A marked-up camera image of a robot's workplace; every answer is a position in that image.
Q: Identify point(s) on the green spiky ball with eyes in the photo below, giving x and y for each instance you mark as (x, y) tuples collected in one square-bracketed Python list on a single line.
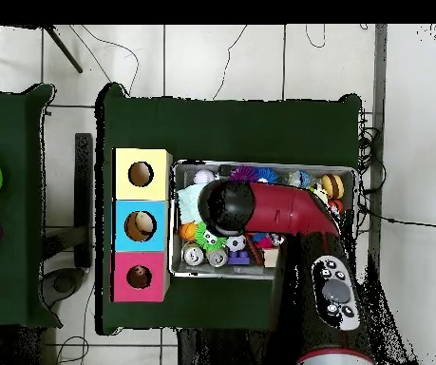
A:
[(202, 237)]

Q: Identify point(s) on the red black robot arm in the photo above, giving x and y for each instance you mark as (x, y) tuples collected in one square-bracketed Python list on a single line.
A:
[(289, 209)]

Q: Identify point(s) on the silver mesh bin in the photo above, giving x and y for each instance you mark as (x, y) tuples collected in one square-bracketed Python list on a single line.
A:
[(202, 272)]

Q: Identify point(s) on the wooden box with three holes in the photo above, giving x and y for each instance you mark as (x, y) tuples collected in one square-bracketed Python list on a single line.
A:
[(141, 197)]

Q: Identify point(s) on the white baseball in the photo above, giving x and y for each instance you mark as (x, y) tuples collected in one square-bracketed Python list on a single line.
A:
[(204, 176)]

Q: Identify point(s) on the mint green cloth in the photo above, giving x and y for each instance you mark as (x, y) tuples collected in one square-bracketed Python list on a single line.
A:
[(187, 201)]

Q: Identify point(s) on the purple spiky ball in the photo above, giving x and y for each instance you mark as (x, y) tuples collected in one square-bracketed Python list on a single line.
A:
[(244, 173)]

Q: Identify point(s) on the small orange basketball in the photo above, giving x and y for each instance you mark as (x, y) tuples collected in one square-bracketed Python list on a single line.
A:
[(188, 231)]

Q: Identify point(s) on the black white soccer ball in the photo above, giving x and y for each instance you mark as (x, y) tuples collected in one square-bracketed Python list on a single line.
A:
[(236, 242)]

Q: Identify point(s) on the silver drink can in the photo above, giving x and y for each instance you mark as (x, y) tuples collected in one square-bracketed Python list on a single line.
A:
[(217, 257), (193, 254)]

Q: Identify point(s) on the blue spiky ball with eyes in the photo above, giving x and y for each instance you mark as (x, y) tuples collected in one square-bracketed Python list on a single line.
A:
[(267, 175)]

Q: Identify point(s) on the dark green table cloth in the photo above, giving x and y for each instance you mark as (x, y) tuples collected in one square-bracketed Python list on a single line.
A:
[(12, 152), (221, 129)]

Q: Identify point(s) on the yellow brown striped bee toy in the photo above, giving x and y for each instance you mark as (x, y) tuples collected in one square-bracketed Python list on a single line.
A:
[(333, 185)]

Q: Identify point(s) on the black upright panel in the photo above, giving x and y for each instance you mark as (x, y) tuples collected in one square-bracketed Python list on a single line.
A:
[(83, 190)]

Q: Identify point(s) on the grey stand base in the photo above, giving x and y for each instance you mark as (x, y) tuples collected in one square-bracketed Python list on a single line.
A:
[(63, 283)]

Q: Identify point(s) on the black tripod leg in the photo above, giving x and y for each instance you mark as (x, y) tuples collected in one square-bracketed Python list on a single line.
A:
[(63, 49)]

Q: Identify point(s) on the grey floor rail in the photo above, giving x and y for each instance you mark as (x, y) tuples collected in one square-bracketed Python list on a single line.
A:
[(379, 76)]

